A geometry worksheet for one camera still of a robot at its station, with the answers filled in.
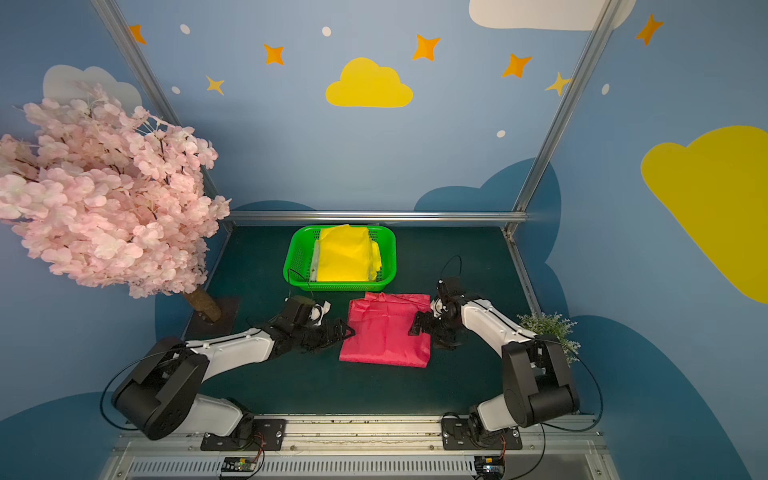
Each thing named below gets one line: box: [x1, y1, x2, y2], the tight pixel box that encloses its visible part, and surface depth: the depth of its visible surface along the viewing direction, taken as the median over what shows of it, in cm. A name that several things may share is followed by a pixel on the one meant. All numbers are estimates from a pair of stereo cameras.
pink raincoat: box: [339, 292, 431, 369], surface depth 90 cm
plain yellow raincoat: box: [310, 224, 382, 283], surface depth 106 cm
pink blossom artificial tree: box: [0, 85, 231, 323], surface depth 56 cm
